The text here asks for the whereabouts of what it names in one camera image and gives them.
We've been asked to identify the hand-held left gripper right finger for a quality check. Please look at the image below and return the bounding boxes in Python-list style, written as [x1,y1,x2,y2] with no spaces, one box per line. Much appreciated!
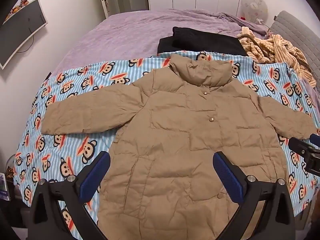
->
[212,151,296,240]

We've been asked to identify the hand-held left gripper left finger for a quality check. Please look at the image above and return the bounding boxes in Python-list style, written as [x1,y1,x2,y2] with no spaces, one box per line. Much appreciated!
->
[27,151,111,240]

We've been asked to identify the tan puffer jacket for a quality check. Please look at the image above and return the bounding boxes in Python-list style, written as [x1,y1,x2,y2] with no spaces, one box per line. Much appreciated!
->
[41,54,318,240]

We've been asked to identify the monkey print striped blanket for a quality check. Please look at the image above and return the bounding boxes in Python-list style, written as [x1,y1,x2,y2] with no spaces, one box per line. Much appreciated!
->
[14,51,320,240]

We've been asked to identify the blue book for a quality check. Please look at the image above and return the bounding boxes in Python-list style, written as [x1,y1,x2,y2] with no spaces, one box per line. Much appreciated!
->
[0,172,11,201]

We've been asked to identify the beige striped fleece garment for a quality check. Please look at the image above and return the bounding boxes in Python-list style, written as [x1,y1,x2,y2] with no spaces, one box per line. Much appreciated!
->
[236,26,317,88]

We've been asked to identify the grey headboard cushion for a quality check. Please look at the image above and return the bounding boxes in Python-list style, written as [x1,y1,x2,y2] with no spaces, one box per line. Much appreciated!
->
[269,10,320,64]

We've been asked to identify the black folded clothing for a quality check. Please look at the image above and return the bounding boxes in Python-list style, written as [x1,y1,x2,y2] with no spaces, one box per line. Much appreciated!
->
[157,26,249,56]

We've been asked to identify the purple bedspread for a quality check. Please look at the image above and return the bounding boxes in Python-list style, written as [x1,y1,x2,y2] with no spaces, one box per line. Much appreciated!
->
[54,8,269,80]

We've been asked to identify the white patterned fan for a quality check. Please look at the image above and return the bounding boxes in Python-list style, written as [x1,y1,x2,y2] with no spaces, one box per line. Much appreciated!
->
[240,0,268,23]

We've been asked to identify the black monitor cable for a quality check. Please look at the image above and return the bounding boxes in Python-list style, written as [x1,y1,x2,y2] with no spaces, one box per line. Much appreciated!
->
[14,29,36,53]

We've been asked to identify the wall-mounted curved monitor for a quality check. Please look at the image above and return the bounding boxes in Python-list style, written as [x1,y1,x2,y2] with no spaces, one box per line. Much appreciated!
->
[0,0,48,70]

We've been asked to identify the colourful wall stickers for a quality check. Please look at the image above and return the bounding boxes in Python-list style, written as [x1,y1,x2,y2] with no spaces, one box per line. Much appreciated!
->
[9,0,31,16]

